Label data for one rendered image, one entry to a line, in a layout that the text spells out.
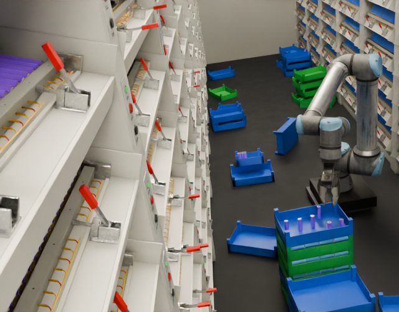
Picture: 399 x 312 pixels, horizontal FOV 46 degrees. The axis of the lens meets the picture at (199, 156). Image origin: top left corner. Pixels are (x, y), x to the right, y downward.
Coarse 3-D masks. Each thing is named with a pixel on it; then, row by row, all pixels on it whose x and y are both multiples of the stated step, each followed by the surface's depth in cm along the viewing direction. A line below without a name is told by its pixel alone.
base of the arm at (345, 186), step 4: (344, 176) 283; (348, 176) 286; (340, 180) 283; (344, 180) 284; (348, 180) 286; (352, 180) 290; (344, 184) 284; (348, 184) 285; (352, 184) 288; (328, 188) 287; (344, 188) 284; (348, 188) 285; (340, 192) 285
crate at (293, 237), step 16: (304, 208) 220; (336, 208) 220; (288, 224) 218; (304, 224) 216; (320, 224) 214; (336, 224) 213; (352, 224) 202; (288, 240) 202; (304, 240) 203; (320, 240) 204
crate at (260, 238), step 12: (240, 228) 284; (252, 228) 282; (264, 228) 279; (228, 240) 268; (240, 240) 279; (252, 240) 277; (264, 240) 275; (276, 240) 274; (240, 252) 269; (252, 252) 265; (264, 252) 262; (276, 252) 258
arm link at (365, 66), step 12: (360, 60) 242; (372, 60) 239; (360, 72) 244; (372, 72) 241; (360, 84) 248; (372, 84) 246; (360, 96) 252; (372, 96) 249; (360, 108) 255; (372, 108) 253; (360, 120) 259; (372, 120) 256; (360, 132) 263; (372, 132) 260; (360, 144) 267; (372, 144) 264; (360, 156) 268; (372, 156) 266; (384, 156) 274; (360, 168) 272; (372, 168) 268
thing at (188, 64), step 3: (186, 60) 286; (186, 63) 287; (189, 63) 287; (192, 63) 287; (186, 66) 288; (189, 66) 288; (186, 69) 286; (189, 69) 287; (189, 72) 281; (186, 78) 269; (189, 78) 270; (189, 81) 265; (189, 84) 260; (189, 90) 250; (189, 93) 232; (189, 96) 233
